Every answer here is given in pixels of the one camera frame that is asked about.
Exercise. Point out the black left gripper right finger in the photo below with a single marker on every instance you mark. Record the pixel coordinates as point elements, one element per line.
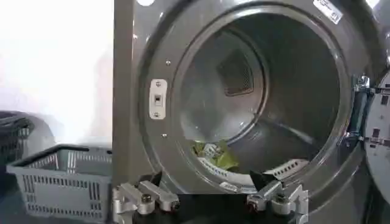
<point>274,198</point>

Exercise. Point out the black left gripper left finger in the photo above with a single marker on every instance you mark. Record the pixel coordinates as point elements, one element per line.
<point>146,194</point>

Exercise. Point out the green patterned garment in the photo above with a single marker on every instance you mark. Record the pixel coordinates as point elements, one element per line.
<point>221,154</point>

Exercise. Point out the grey plastic laundry basket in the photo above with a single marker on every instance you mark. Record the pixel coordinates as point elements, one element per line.
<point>61,182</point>

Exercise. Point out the white door latch plate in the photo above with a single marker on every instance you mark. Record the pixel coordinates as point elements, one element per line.
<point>158,99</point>

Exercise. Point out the round dryer door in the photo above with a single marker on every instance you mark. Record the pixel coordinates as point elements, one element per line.
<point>379,137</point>

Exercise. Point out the dark plastic basket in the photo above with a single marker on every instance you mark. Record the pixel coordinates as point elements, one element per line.
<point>13,137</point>

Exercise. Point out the grey dryer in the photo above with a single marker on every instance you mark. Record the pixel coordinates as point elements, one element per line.
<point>146,45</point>

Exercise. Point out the white label sticker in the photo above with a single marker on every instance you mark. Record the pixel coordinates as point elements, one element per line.
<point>328,10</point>

